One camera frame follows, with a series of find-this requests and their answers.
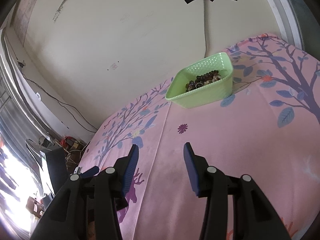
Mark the mixed jewelry pile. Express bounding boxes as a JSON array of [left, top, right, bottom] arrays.
[[185, 70, 222, 92]]

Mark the bedside clutter pile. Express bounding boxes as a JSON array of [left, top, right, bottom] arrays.
[[39, 136, 87, 173]]

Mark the pink tree-print bedsheet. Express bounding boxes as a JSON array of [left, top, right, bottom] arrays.
[[80, 34, 319, 239]]

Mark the green plastic basket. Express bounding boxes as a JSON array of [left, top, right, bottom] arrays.
[[165, 52, 233, 109]]

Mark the black wall wire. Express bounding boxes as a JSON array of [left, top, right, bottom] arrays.
[[17, 61, 98, 133]]

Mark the white window frame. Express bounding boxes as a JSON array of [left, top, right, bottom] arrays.
[[267, 0, 319, 59]]

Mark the white wall cable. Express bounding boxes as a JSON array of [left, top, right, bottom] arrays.
[[203, 0, 209, 59]]

